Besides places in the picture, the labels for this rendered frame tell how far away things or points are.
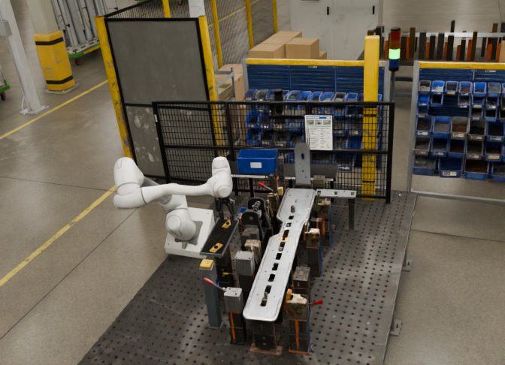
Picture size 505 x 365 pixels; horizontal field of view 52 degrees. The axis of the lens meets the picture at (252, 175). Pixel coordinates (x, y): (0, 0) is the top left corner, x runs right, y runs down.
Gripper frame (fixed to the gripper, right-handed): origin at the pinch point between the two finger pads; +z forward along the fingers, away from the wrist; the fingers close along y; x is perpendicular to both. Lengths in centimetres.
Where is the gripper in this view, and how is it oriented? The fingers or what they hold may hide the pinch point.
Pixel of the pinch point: (227, 218)
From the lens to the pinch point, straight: 319.0
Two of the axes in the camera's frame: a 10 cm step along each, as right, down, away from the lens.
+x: 4.8, -4.4, 7.6
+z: 0.8, 8.8, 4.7
